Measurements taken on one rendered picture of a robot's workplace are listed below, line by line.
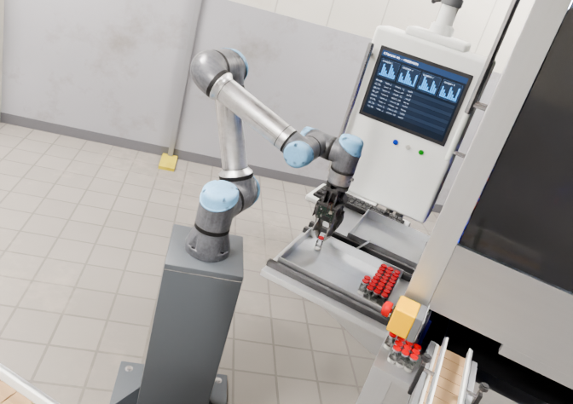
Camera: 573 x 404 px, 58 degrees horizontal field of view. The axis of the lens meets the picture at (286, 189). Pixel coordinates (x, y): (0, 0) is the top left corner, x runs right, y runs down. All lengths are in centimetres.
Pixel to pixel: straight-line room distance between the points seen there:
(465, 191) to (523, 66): 30
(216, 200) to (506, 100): 86
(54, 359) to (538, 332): 184
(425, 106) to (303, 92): 199
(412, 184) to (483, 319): 108
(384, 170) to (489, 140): 118
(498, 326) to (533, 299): 11
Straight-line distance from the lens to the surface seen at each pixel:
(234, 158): 170
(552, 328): 140
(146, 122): 424
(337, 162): 155
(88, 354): 246
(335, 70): 413
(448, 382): 136
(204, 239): 166
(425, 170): 233
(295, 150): 143
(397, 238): 200
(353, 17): 409
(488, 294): 137
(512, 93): 122
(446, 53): 225
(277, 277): 154
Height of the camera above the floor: 173
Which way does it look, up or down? 24 degrees down
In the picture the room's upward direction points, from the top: 16 degrees clockwise
